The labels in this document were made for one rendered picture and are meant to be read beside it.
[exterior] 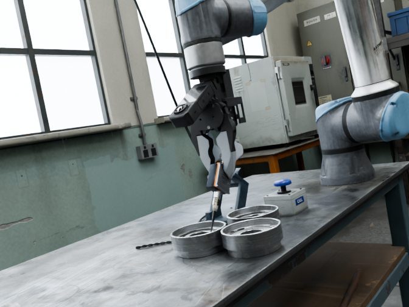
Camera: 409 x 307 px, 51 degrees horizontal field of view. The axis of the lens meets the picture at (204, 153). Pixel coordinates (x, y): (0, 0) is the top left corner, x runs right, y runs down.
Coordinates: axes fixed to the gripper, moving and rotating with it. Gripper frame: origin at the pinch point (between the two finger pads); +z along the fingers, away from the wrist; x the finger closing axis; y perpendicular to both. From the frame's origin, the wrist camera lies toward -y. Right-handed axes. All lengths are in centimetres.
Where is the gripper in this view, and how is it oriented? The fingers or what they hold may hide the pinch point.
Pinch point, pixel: (220, 173)
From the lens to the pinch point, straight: 81.4
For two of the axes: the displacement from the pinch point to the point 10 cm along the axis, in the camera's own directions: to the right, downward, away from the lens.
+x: -8.0, 1.1, 6.0
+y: 5.8, -1.6, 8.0
